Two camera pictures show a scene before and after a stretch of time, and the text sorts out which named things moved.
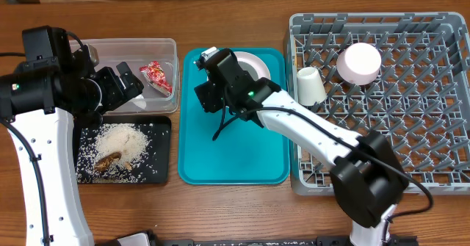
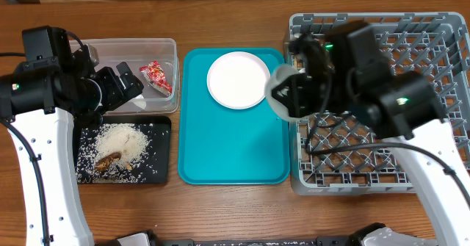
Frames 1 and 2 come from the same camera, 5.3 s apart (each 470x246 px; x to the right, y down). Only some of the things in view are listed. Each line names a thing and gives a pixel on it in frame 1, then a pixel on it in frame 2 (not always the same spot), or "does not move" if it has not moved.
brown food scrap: (105, 161) does not move
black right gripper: (210, 88) to (291, 95)
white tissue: (139, 100) does not move
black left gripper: (117, 95) does not move
